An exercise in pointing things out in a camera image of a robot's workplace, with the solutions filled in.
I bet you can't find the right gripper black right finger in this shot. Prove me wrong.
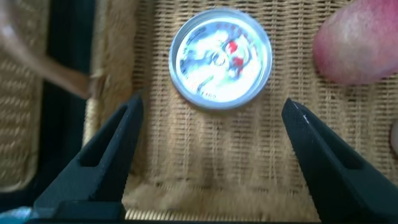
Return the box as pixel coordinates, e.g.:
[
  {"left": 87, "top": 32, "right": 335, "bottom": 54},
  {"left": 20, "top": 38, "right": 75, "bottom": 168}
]
[{"left": 281, "top": 98, "right": 398, "bottom": 223}]

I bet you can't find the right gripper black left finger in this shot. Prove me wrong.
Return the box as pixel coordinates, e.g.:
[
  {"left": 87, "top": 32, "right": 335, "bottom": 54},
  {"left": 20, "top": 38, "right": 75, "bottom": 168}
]
[{"left": 32, "top": 93, "right": 144, "bottom": 224}]

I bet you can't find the red peach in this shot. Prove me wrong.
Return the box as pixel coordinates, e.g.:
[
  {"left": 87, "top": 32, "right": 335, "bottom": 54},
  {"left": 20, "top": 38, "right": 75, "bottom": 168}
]
[{"left": 312, "top": 0, "right": 398, "bottom": 86}]

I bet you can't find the gold drink can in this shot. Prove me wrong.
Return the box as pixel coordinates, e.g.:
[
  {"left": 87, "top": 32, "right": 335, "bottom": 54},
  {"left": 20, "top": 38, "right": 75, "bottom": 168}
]
[{"left": 168, "top": 7, "right": 274, "bottom": 111}]

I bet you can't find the wicker basket with toiletries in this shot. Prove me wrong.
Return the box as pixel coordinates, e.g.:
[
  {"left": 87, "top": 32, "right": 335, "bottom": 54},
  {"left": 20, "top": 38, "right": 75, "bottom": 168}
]
[{"left": 0, "top": 0, "right": 50, "bottom": 192}]

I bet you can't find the wicker basket with food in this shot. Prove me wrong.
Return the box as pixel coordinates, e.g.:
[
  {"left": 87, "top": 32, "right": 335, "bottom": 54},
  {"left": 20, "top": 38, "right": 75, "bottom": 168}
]
[{"left": 0, "top": 0, "right": 398, "bottom": 222}]

